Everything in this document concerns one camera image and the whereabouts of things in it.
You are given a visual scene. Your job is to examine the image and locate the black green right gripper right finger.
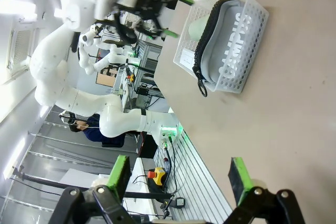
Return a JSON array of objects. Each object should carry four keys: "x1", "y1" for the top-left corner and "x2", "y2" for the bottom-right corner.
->
[{"x1": 227, "y1": 157, "x2": 307, "y2": 224}]

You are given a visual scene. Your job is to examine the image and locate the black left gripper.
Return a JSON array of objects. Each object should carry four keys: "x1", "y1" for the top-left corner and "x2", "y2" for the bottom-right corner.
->
[{"x1": 136, "y1": 0, "x2": 195, "y2": 39}]

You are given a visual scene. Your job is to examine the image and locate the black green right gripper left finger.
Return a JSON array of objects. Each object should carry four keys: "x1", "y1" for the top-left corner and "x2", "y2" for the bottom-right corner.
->
[{"x1": 48, "y1": 155, "x2": 132, "y2": 224}]

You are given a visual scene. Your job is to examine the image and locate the pale green plastic cup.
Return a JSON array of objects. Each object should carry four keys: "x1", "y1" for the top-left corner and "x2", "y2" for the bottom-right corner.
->
[{"x1": 188, "y1": 15, "x2": 211, "y2": 41}]

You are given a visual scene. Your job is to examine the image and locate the white rectangular box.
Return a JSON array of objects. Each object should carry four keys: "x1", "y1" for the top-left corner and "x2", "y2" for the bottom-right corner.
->
[{"x1": 180, "y1": 47, "x2": 197, "y2": 68}]

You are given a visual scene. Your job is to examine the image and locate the grey pencil case black zipper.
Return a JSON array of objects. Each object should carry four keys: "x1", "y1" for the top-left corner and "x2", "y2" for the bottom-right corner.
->
[{"x1": 192, "y1": 0, "x2": 253, "y2": 98}]

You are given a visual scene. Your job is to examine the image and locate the white perforated plastic basket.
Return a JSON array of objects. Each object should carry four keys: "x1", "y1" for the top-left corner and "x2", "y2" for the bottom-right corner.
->
[{"x1": 173, "y1": 0, "x2": 270, "y2": 94}]

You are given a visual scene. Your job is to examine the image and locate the yellow red emergency stop box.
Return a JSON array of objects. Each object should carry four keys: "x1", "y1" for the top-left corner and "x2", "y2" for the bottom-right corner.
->
[{"x1": 147, "y1": 167, "x2": 166, "y2": 186}]

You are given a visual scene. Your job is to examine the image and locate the seated person in dark blue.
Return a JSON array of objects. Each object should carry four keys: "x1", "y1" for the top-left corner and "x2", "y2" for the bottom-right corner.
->
[{"x1": 59, "y1": 112, "x2": 106, "y2": 144}]

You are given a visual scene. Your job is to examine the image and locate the ceiling air vent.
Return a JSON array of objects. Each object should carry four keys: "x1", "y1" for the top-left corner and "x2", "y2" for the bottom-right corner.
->
[{"x1": 6, "y1": 28, "x2": 37, "y2": 72}]

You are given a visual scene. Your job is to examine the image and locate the aluminium profile table frame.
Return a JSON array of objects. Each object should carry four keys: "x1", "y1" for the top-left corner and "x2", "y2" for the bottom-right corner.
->
[{"x1": 153, "y1": 136, "x2": 233, "y2": 223}]

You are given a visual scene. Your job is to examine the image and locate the grey cable at arm base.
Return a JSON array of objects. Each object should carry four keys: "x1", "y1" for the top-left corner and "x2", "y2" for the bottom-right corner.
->
[{"x1": 162, "y1": 140, "x2": 180, "y2": 194}]

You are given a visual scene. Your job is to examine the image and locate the black cable bundle on arm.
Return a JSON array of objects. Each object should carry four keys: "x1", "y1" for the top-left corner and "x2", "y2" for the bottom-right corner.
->
[{"x1": 104, "y1": 5, "x2": 140, "y2": 44}]

